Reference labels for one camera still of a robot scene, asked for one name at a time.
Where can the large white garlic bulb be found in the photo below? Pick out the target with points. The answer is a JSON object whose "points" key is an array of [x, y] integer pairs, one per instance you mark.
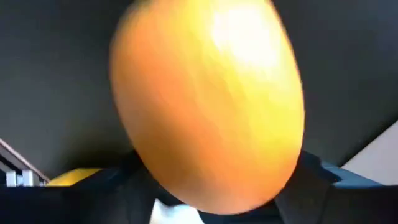
{"points": [[174, 214]]}

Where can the orange yellow mango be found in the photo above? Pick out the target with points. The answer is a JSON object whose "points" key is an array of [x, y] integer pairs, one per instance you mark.
{"points": [[205, 105]]}

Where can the yellow lemon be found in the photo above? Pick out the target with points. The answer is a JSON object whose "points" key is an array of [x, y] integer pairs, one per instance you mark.
{"points": [[73, 177]]}

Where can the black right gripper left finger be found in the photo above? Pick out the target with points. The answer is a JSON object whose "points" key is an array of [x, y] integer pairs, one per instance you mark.
{"points": [[118, 199]]}

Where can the black table mat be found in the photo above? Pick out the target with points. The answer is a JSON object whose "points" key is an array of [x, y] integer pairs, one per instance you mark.
{"points": [[46, 77]]}

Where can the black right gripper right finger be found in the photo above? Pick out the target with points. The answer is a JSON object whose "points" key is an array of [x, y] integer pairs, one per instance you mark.
{"points": [[317, 202]]}

